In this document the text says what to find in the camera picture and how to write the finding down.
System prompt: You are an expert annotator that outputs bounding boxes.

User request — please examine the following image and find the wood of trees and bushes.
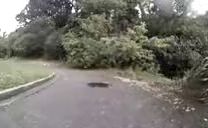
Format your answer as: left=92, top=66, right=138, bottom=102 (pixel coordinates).
left=0, top=0, right=208, bottom=88

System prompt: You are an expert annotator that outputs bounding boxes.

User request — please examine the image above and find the grey asphalt road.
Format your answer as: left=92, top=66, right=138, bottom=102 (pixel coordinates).
left=0, top=66, right=208, bottom=128

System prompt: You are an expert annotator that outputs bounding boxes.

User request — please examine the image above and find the grass verge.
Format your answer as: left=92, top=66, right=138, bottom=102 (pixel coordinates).
left=113, top=66, right=208, bottom=111

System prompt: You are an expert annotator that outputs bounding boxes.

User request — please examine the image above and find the pale concrete kerb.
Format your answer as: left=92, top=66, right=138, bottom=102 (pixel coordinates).
left=0, top=72, right=57, bottom=103

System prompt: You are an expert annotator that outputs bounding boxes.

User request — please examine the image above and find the grass slope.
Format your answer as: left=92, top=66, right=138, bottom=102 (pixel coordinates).
left=0, top=57, right=55, bottom=94

